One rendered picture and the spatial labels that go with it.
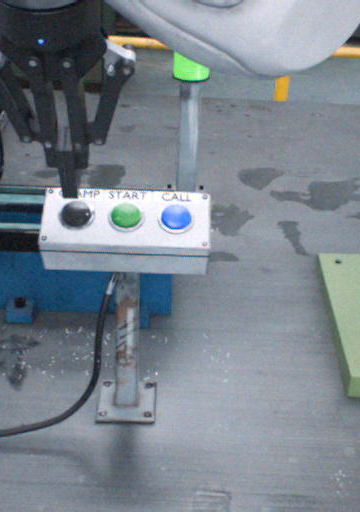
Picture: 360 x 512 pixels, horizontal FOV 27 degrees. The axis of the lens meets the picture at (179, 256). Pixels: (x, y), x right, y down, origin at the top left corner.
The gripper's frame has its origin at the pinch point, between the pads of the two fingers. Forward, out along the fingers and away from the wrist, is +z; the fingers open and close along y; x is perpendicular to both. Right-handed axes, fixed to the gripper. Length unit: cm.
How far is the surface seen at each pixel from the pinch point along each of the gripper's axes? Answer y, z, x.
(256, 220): -25, 54, -33
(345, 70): -119, 283, -320
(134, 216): -5.9, 7.2, 0.5
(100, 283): -0.2, 36.3, -8.8
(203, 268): -13.1, 11.6, 3.6
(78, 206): -0.3, 7.2, -0.5
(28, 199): 11.4, 35.2, -22.0
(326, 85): -101, 269, -291
